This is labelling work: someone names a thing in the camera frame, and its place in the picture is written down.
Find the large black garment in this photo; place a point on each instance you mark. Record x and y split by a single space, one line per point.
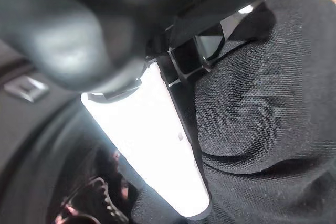
262 116

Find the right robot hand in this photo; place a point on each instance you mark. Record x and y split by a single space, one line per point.
92 24

